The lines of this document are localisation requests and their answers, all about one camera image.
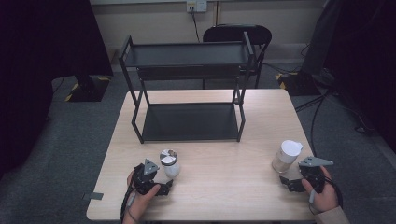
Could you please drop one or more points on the person's right hand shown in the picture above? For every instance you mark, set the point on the person's right hand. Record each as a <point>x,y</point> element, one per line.
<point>325,197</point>

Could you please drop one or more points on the white wall outlet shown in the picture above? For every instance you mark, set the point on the white wall outlet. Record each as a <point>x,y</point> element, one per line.
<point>196,5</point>

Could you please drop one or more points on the dark tape strip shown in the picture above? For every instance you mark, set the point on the dark tape strip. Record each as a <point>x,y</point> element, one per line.
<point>92,196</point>

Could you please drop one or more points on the person's left hand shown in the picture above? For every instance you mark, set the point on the person's left hand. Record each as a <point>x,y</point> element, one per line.
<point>137,202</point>

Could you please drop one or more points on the white jar with silver lid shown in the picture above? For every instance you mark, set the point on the white jar with silver lid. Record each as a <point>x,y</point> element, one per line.
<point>169,161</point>

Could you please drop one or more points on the grey upright panel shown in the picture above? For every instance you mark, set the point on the grey upright panel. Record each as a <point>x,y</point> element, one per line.
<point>317,40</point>

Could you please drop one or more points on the black stand base yellow tape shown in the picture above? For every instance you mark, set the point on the black stand base yellow tape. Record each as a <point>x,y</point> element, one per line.
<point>90,90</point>
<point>299,84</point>

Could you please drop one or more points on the black metal two-tier rack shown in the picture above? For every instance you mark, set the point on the black metal two-tier rack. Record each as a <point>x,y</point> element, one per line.
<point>190,122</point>

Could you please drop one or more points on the dark curtain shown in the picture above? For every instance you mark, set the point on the dark curtain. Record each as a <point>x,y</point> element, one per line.
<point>367,62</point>
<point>37,62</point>

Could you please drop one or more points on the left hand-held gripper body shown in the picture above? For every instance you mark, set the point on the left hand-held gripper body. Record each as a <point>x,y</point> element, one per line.
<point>146,180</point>

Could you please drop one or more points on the black chair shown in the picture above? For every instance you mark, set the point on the black chair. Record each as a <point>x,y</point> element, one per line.
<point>261,35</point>

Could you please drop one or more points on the white plastic cup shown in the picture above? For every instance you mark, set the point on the white plastic cup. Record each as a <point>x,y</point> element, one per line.
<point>288,152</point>

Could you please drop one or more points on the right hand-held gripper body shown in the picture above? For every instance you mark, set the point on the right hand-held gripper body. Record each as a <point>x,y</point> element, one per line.
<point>313,174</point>

